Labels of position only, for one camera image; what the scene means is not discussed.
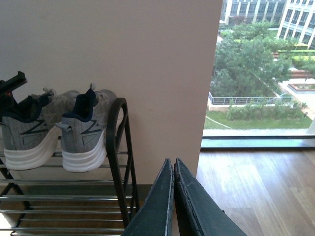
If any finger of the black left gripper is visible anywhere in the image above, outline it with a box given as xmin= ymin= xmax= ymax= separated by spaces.
xmin=0 ymin=71 xmax=27 ymax=98

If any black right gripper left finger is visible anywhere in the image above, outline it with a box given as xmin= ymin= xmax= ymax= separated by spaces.
xmin=123 ymin=159 xmax=174 ymax=236

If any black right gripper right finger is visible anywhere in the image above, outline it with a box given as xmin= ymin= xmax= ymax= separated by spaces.
xmin=174 ymin=158 xmax=245 ymax=236

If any grey sneaker with navy collar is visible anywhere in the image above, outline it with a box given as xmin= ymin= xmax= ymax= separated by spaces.
xmin=56 ymin=84 xmax=117 ymax=173

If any black metal shoe rack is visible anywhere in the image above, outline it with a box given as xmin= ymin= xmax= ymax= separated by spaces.
xmin=0 ymin=98 xmax=140 ymax=236

